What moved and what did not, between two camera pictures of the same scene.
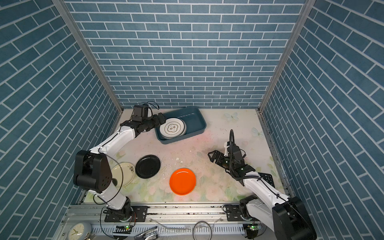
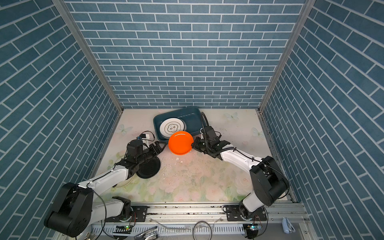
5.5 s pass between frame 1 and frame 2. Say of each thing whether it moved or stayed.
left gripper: moved
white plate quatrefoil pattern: stayed
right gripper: moved
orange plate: moved
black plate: stayed
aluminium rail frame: stayed
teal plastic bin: stayed
